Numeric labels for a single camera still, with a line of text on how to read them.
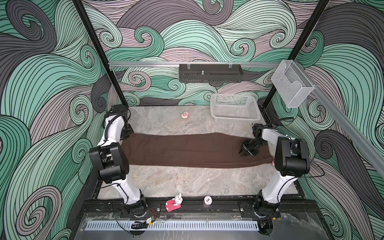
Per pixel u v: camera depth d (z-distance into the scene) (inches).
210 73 37.4
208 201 27.8
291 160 19.6
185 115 43.5
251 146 32.1
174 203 28.0
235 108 46.5
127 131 28.7
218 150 35.7
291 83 31.2
